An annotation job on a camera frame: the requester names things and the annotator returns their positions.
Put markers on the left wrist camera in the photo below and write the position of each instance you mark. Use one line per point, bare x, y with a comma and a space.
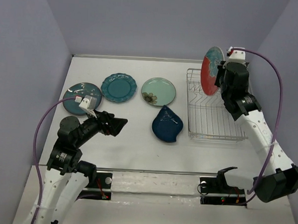
87, 104

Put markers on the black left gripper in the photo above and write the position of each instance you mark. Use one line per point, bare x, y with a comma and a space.
116, 125

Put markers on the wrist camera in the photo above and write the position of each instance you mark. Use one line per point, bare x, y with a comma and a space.
236, 55
87, 104

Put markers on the teal scalloped plate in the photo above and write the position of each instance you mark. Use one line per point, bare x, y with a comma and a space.
119, 87

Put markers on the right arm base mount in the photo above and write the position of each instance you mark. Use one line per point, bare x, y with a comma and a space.
213, 194

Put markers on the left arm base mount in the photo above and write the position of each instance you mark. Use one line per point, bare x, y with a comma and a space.
100, 189

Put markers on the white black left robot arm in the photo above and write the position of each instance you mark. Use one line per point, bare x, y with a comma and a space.
66, 174

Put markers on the metal wire dish rack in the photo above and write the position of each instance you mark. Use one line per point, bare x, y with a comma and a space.
208, 118

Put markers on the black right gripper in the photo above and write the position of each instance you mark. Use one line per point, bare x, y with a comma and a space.
223, 69

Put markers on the dark blue leaf plate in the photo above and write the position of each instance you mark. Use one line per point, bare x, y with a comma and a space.
167, 125

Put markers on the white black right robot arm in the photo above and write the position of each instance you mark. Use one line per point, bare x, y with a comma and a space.
279, 175

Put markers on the red and teal plate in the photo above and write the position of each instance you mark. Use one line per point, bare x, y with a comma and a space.
209, 70

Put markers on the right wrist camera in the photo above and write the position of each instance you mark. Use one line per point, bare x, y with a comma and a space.
236, 55

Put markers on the light green flower plate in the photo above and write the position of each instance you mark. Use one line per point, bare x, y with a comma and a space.
158, 92

